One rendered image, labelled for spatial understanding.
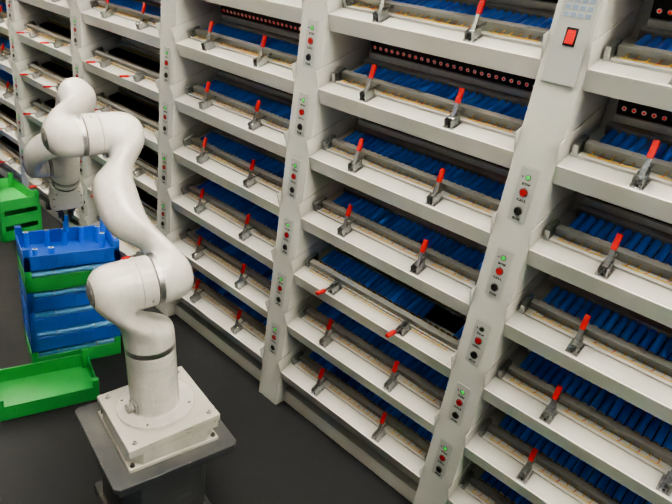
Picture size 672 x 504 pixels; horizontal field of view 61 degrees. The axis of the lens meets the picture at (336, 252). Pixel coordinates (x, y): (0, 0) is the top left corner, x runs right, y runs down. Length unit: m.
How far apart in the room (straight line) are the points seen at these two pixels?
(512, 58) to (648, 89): 0.28
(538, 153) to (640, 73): 0.23
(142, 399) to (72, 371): 0.82
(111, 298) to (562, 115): 1.01
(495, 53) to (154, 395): 1.11
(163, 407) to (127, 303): 0.33
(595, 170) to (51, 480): 1.64
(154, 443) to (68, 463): 0.52
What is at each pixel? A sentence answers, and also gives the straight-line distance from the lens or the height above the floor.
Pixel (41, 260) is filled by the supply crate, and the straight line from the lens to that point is 2.11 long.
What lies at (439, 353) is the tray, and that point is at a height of 0.55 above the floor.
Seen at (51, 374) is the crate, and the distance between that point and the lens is 2.31.
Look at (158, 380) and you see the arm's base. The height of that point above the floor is 0.48.
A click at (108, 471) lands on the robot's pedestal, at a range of 1.55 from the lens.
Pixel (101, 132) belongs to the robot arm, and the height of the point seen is 1.00.
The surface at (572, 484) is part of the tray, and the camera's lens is 1.62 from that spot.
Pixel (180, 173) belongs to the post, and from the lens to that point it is 2.32.
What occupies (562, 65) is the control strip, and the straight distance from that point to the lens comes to 1.27.
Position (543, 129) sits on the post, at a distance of 1.29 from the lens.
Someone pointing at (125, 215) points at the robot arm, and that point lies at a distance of 1.39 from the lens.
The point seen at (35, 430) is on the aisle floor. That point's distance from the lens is 2.11.
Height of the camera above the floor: 1.40
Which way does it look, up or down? 25 degrees down
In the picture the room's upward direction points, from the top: 9 degrees clockwise
